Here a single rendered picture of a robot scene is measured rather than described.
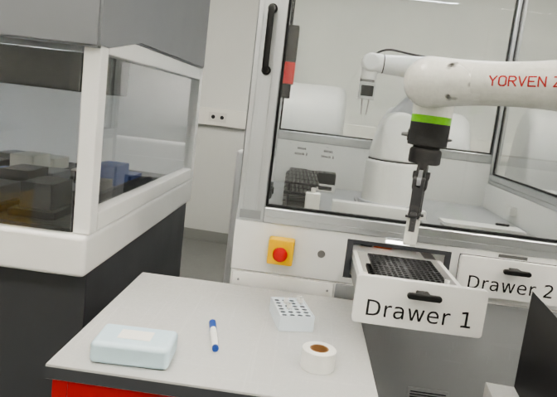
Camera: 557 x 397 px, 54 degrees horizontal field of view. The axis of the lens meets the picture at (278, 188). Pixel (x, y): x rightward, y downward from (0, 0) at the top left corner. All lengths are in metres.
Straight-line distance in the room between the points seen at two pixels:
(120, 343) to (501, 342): 1.09
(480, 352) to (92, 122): 1.23
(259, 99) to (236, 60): 3.33
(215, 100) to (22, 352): 3.54
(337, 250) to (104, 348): 0.74
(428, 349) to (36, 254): 1.10
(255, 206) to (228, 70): 3.38
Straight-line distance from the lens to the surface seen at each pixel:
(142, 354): 1.09
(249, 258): 1.59
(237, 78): 4.84
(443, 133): 1.31
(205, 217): 4.98
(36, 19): 1.43
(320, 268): 1.58
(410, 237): 1.35
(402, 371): 1.72
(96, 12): 1.38
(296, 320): 1.31
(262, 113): 1.53
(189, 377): 1.09
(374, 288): 1.25
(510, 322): 1.73
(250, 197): 1.55
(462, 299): 1.30
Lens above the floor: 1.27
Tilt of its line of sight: 8 degrees down
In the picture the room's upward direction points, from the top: 7 degrees clockwise
